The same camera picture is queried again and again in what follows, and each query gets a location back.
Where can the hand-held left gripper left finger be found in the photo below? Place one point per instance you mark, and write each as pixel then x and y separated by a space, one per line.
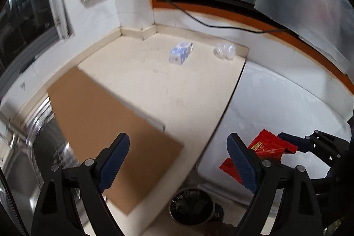
pixel 114 161

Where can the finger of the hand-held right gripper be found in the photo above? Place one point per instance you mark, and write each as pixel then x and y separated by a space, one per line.
pixel 323 139
pixel 293 142

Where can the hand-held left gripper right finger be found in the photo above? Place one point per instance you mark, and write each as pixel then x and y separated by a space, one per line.
pixel 242 161

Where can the red snack packet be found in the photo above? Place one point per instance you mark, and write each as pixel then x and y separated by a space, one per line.
pixel 265 144

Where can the black trash bin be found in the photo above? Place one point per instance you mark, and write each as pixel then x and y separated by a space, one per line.
pixel 192 207

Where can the brown cardboard sheet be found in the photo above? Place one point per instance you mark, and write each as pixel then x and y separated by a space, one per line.
pixel 110 114

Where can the dark blue shoe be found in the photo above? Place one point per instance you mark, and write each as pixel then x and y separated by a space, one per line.
pixel 219 211

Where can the black drain rack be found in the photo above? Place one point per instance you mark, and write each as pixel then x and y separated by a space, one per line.
pixel 52 142

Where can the steel sink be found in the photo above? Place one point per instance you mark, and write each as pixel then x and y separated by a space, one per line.
pixel 19 183

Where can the steel faucet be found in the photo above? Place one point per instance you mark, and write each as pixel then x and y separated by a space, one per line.
pixel 13 139

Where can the crumpled clear plastic wrap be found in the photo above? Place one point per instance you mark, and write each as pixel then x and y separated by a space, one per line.
pixel 225 50

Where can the blue and white small box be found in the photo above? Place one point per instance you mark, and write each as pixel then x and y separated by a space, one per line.
pixel 181 53

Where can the black pen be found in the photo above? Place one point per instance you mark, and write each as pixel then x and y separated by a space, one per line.
pixel 28 64

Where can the dark glass window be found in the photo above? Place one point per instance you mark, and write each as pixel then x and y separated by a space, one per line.
pixel 27 17

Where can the white plastic wall holder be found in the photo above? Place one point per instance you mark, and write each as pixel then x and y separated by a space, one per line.
pixel 59 17

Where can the orange wooden window frame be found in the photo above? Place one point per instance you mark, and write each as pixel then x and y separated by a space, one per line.
pixel 193 8

